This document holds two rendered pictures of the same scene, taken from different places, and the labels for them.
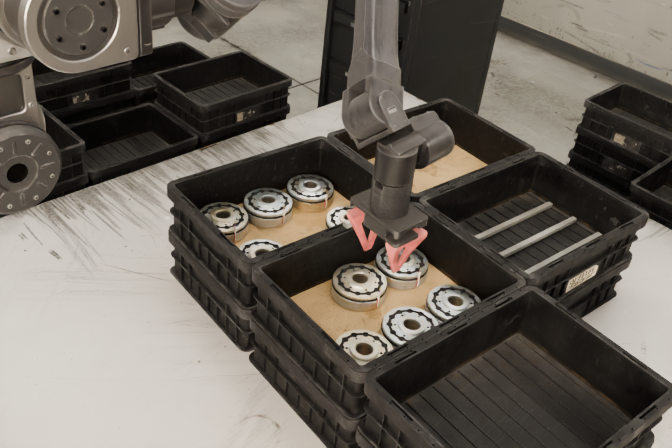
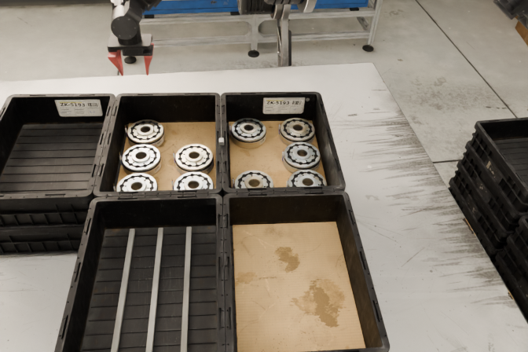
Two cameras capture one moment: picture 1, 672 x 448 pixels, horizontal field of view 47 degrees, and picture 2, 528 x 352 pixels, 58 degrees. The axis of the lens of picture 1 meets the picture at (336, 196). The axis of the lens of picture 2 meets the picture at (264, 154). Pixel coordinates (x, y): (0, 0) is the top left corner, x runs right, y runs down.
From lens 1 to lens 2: 1.93 m
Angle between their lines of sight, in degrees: 88
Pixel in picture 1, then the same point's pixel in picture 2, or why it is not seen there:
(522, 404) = (58, 182)
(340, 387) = (136, 115)
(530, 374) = not seen: hidden behind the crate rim
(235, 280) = (238, 114)
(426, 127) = (123, 9)
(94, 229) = (371, 133)
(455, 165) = (301, 335)
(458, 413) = (84, 155)
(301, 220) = (282, 174)
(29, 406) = (248, 84)
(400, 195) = not seen: hidden behind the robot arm
